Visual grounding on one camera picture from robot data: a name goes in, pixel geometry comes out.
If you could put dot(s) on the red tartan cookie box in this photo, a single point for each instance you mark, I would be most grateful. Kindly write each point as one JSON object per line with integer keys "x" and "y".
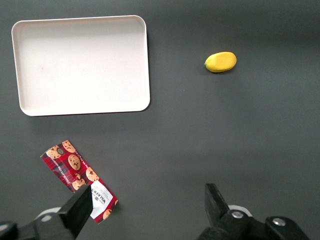
{"x": 75, "y": 172}

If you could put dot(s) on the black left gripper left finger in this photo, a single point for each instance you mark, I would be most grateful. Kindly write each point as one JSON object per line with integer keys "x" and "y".
{"x": 76, "y": 210}

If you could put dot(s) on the yellow lemon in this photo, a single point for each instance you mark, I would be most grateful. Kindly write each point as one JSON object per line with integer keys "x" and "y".
{"x": 220, "y": 62}

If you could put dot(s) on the white rectangular tray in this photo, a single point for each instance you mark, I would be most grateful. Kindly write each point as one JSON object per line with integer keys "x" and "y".
{"x": 81, "y": 66}

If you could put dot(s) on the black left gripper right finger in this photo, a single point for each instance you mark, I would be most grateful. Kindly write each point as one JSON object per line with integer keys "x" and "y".
{"x": 217, "y": 203}

